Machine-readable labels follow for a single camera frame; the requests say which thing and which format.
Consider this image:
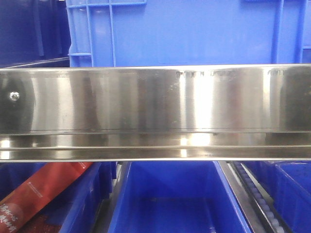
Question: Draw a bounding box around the large light blue bin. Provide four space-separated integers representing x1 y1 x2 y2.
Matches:
66 0 311 67

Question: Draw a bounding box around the lower middle blue bin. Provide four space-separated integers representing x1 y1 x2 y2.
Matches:
108 161 251 233

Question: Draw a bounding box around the lower left blue bin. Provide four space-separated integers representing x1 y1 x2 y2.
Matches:
0 162 116 233

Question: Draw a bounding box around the white roller track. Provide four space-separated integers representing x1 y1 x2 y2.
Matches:
229 161 292 233

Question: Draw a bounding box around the dark blue bin back left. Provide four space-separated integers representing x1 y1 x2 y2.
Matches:
0 0 70 67

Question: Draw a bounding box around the lower right blue bin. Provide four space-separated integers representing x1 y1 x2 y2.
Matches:
242 161 311 233

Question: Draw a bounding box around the red snack package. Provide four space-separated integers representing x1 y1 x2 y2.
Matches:
0 162 92 233

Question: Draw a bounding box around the stainless steel shelf rail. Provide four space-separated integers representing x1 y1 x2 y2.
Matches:
0 64 311 162

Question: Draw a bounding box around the left steel divider rail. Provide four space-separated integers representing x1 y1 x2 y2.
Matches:
91 162 129 233

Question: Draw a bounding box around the steel bolt on rail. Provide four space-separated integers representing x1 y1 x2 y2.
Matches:
9 91 20 102

